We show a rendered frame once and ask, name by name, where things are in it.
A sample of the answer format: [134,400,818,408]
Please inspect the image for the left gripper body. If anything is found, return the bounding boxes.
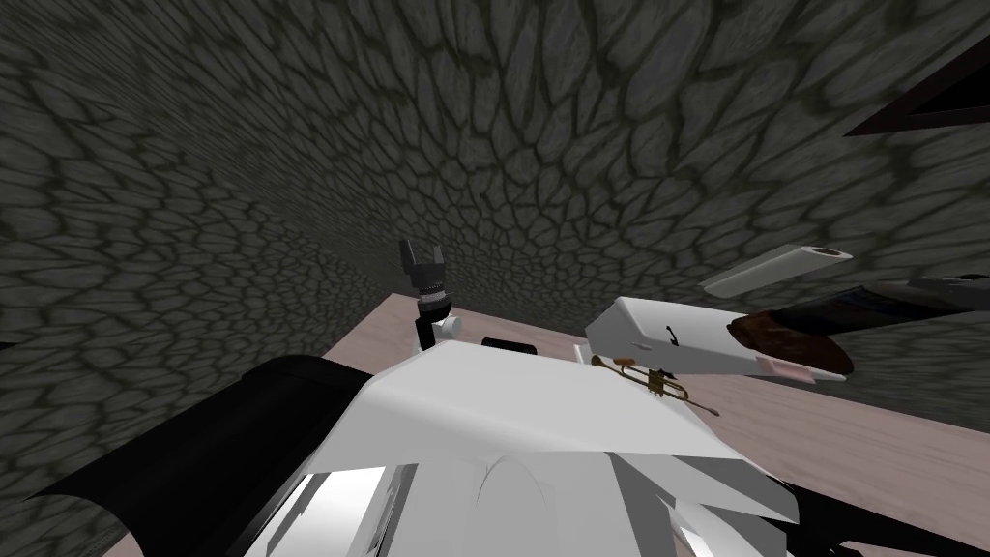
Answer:
[409,261,448,291]

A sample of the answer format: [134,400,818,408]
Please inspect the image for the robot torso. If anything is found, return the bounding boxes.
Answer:
[246,337,801,557]

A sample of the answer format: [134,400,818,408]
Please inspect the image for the white box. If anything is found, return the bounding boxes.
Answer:
[573,297,849,385]

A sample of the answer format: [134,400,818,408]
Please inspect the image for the brass trumpet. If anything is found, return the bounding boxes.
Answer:
[590,354,721,419]

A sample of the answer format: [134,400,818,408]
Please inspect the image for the pale grey tube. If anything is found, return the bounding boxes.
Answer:
[699,243,855,300]

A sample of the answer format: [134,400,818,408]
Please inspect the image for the brown rounded loaf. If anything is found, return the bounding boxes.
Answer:
[726,309,857,377]

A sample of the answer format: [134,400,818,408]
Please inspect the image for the black long bar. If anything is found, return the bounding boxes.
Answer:
[772,274,990,338]

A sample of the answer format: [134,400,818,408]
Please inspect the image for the pale wooden table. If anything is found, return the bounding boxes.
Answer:
[320,291,990,557]

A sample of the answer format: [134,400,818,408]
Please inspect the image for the dark framed picture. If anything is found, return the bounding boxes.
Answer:
[841,34,990,140]

